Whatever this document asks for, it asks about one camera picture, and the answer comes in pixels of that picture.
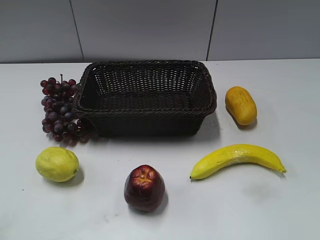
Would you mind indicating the black woven basket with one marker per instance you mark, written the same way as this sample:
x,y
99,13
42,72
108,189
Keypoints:
x,y
145,98

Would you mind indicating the dark red grape bunch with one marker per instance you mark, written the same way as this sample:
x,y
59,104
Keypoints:
x,y
60,121

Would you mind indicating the dark red apple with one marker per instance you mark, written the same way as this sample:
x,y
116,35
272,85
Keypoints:
x,y
144,188

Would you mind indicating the orange yellow mango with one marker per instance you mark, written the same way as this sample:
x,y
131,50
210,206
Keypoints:
x,y
241,106

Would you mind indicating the yellow banana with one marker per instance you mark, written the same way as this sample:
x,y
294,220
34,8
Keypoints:
x,y
236,154

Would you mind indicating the yellow lemon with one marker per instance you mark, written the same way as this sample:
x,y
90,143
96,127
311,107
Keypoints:
x,y
57,164

